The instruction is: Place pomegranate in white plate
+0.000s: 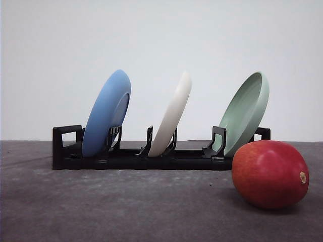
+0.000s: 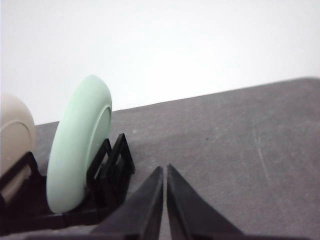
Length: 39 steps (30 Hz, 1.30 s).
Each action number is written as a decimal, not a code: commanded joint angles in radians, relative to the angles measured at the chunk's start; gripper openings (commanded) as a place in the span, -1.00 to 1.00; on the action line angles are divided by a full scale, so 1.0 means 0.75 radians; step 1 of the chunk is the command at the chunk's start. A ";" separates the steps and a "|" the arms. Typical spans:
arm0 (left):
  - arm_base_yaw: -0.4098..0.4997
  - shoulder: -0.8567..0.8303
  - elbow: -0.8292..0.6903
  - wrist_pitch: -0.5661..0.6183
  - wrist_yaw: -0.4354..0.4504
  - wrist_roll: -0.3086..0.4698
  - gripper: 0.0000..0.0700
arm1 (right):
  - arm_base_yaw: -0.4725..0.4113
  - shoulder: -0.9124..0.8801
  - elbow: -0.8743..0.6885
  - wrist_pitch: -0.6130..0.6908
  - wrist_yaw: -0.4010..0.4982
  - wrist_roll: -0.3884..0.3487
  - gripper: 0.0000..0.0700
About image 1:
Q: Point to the blue plate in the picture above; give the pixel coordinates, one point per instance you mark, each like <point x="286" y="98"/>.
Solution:
<point x="109" y="110"/>

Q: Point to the white plate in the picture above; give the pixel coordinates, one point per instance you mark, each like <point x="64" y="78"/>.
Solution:
<point x="171" y="115"/>

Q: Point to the black plastic dish rack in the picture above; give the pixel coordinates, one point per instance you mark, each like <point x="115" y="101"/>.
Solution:
<point x="67" y="152"/>

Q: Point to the red pomegranate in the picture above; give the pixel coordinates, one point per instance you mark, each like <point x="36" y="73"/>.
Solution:
<point x="270" y="174"/>

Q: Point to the green plate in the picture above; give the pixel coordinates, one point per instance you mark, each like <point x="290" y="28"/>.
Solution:
<point x="243" y="113"/>

